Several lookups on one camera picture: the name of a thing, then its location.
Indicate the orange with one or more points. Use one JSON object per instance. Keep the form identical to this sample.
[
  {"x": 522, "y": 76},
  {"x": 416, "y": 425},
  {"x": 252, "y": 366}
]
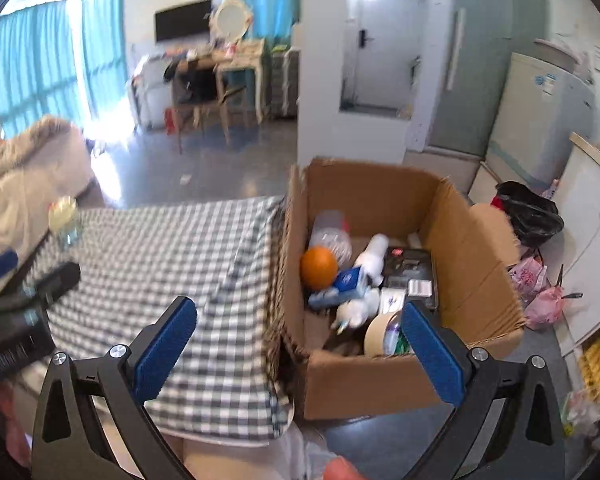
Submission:
[{"x": 319, "y": 268}]

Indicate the black flat box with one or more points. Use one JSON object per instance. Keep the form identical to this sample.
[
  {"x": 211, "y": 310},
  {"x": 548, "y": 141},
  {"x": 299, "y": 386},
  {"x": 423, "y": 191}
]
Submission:
[{"x": 410, "y": 267}]

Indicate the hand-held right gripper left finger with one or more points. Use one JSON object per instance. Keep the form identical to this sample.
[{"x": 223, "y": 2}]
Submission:
[{"x": 166, "y": 350}]

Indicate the clear blue red wipes packet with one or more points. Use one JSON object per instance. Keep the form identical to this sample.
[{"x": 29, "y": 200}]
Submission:
[{"x": 330, "y": 235}]

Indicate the white round mirror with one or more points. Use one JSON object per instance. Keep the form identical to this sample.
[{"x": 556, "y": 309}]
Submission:
[{"x": 231, "y": 19}]

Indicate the black plastic bag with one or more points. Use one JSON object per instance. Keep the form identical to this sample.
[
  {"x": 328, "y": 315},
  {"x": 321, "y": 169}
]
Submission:
[{"x": 530, "y": 212}]

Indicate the light blue plastic case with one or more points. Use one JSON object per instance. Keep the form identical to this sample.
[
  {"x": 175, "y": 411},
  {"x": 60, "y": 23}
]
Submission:
[{"x": 325, "y": 300}]

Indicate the white washing machine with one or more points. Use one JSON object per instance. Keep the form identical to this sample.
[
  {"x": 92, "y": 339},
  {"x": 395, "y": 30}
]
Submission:
[{"x": 540, "y": 125}]

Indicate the grey door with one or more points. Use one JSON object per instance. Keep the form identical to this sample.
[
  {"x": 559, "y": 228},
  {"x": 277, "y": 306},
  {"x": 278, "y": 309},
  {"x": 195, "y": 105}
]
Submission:
[{"x": 480, "y": 60}]

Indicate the black television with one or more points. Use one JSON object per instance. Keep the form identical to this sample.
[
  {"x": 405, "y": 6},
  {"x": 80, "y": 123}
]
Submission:
[{"x": 182, "y": 20}]

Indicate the pink plastic bag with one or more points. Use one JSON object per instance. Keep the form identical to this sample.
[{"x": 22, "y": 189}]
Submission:
[
  {"x": 527, "y": 275},
  {"x": 545, "y": 305}
]

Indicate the grey drawer tower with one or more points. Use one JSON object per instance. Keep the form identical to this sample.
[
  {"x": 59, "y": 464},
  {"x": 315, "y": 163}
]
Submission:
[{"x": 284, "y": 80}]

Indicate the blue white tissue packet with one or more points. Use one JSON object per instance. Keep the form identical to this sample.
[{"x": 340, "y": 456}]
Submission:
[{"x": 350, "y": 281}]

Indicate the beige fluffy blanket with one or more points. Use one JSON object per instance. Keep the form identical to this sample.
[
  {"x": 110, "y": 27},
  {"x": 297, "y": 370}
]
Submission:
[{"x": 25, "y": 175}]

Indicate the white entrance door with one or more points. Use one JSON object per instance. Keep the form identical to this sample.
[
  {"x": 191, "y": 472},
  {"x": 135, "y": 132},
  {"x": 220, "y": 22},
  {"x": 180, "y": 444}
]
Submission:
[{"x": 380, "y": 40}]

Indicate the teal window curtain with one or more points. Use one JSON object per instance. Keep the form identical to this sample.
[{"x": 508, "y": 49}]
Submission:
[{"x": 40, "y": 60}]

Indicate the white side cabinet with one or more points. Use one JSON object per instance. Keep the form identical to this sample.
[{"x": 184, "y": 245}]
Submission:
[{"x": 590, "y": 220}]

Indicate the brown cardboard box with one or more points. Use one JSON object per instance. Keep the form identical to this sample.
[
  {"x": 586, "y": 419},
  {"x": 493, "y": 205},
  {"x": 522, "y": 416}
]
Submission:
[{"x": 380, "y": 385}]

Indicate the white plastic bottle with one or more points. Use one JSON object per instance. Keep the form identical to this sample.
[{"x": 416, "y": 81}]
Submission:
[{"x": 372, "y": 260}]

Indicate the red bag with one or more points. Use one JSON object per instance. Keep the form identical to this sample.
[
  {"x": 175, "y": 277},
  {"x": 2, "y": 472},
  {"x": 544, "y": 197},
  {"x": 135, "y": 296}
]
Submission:
[{"x": 170, "y": 121}]

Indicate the white vanity desk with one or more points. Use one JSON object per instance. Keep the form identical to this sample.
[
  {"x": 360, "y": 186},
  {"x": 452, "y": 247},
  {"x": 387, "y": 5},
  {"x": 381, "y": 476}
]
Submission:
[{"x": 240, "y": 60}]

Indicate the yellow packets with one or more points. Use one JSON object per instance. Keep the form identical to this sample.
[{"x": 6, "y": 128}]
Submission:
[{"x": 597, "y": 367}]

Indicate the glass jar with cream lid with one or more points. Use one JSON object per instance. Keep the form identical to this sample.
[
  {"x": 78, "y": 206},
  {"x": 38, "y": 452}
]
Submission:
[{"x": 66, "y": 222}]

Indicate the grey basin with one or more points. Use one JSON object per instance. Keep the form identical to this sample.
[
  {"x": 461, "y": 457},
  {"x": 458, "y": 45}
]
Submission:
[{"x": 555, "y": 55}]

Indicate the wooden chair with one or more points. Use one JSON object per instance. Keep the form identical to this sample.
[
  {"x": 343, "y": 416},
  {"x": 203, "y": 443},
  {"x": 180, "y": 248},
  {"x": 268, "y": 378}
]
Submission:
[{"x": 200, "y": 90}]

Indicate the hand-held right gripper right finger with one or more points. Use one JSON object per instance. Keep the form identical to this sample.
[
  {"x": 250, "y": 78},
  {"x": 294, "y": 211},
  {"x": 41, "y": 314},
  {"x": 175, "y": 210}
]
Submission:
[{"x": 432, "y": 355}]

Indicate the beige tape roll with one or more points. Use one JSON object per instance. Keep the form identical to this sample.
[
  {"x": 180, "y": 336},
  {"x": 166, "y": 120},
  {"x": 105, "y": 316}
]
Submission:
[{"x": 377, "y": 337}]

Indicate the blue white checkered tablecloth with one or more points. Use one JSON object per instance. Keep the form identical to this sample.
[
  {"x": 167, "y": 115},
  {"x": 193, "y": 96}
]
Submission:
[{"x": 180, "y": 250}]

